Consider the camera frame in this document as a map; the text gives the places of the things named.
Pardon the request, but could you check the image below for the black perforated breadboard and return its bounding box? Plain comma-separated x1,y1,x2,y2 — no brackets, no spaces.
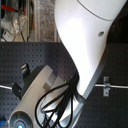
0,43,128,128

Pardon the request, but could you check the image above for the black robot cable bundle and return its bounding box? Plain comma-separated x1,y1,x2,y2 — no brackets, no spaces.
37,74,81,128

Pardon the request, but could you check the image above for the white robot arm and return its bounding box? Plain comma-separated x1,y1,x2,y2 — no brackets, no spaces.
9,0,127,128

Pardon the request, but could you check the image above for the grey metal cable clip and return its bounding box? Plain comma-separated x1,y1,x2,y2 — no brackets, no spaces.
103,76,110,97

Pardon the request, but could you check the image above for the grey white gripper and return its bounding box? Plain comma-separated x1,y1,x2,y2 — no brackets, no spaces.
9,63,82,128

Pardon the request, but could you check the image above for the white cable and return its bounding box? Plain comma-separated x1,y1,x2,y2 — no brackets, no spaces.
0,83,128,90

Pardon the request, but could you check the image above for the cluttered background shelf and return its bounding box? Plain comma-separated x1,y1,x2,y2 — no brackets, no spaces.
0,0,60,42

